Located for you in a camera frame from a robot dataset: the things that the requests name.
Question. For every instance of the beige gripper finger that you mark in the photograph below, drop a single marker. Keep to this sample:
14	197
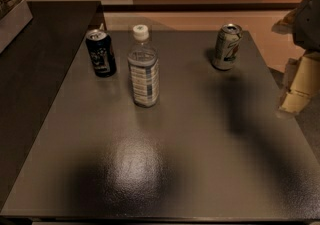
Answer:
301	82

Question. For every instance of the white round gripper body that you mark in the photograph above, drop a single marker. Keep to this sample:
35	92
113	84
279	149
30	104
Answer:
310	24

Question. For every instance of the clear plastic water bottle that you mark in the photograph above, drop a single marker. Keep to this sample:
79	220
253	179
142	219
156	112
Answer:
143	64

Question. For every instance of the white green soda can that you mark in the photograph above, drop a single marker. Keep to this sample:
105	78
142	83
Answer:
227	46

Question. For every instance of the dark blue soda can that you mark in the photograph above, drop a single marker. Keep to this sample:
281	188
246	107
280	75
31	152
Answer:
100	50

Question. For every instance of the dark side table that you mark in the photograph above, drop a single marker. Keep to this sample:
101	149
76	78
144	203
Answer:
32	69

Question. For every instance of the grey tray with items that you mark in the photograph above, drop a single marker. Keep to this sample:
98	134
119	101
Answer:
14	17

